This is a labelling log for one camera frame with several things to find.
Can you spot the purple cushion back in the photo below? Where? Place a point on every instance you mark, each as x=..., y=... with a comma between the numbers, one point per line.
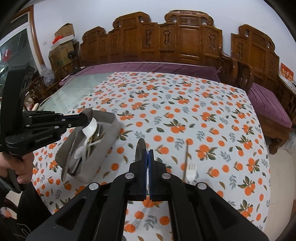
x=206, y=72

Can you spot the purple seat cushion right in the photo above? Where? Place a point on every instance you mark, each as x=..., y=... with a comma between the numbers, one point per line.
x=265, y=103

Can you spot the stacked cardboard boxes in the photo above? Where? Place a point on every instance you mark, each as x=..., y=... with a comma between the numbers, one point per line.
x=63, y=51

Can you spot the person left hand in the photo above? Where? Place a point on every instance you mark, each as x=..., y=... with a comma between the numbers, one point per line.
x=23, y=169

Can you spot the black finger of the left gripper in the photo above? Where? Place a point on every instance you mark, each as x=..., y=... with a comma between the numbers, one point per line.
x=82, y=119

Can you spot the red sign plaque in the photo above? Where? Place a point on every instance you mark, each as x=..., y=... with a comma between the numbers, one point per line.
x=286, y=72

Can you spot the white plastic fork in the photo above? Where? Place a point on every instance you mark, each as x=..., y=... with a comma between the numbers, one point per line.
x=191, y=170

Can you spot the orange print tablecloth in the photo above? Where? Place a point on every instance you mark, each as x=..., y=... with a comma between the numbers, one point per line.
x=216, y=120

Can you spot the large metal spoon right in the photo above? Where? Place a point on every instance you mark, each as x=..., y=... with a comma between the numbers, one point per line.
x=70, y=142

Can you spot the carved wooden armchair right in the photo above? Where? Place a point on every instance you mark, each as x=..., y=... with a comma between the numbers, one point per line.
x=256, y=59

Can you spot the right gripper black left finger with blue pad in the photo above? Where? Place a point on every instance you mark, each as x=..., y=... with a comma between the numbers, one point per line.
x=138, y=184

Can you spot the dark brown chopstick right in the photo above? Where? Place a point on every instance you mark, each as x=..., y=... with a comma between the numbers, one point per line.
x=185, y=163

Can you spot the carved wooden sofa bench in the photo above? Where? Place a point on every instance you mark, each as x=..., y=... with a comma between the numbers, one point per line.
x=186, y=37

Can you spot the grey utensil holder box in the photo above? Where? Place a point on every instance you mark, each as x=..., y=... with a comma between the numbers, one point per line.
x=108, y=129

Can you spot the white ceramic soup spoon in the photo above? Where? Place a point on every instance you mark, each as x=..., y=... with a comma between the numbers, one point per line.
x=90, y=129

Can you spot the small metal spoon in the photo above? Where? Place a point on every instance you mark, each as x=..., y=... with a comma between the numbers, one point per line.
x=140, y=150

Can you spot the white plastic ladle spoon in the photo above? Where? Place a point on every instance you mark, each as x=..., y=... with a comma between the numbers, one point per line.
x=86, y=150

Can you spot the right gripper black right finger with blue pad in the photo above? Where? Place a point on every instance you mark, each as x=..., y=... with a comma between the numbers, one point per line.
x=158, y=187

